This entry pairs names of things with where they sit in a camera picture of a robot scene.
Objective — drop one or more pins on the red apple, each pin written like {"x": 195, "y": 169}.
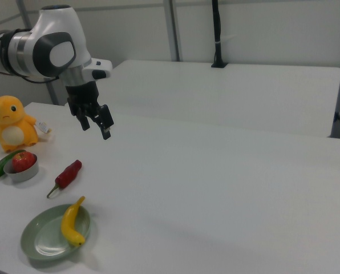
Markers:
{"x": 23, "y": 161}

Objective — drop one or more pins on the pale green plate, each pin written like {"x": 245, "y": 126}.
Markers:
{"x": 44, "y": 239}

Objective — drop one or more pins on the yellow banana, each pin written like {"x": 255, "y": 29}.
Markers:
{"x": 68, "y": 225}

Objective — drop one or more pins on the white side table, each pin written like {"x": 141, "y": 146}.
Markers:
{"x": 230, "y": 94}

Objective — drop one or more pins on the grey metal bowl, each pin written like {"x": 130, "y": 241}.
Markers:
{"x": 24, "y": 175}

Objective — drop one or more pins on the black camera stand pole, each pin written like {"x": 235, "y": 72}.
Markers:
{"x": 217, "y": 28}

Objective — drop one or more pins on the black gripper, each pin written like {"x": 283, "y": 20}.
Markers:
{"x": 83, "y": 98}

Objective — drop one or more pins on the red chili pepper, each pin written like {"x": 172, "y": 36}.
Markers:
{"x": 70, "y": 172}

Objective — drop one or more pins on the white paper plush tag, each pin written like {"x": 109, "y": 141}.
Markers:
{"x": 43, "y": 127}

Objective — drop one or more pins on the yellow plush toy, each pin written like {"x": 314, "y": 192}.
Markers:
{"x": 7, "y": 114}

